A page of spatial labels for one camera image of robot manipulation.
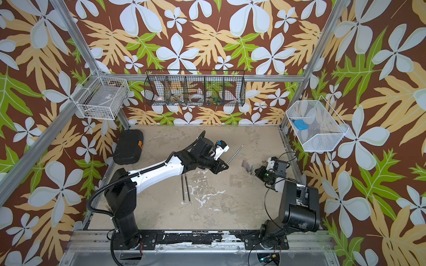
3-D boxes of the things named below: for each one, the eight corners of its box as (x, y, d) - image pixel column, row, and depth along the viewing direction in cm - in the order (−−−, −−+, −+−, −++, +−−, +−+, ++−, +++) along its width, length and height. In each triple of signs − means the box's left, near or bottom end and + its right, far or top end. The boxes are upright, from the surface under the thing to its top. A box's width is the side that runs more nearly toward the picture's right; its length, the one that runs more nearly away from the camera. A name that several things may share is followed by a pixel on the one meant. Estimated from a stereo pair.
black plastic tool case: (112, 165, 102) (107, 159, 96) (125, 136, 117) (121, 129, 112) (137, 165, 102) (133, 159, 96) (147, 136, 117) (143, 129, 112)
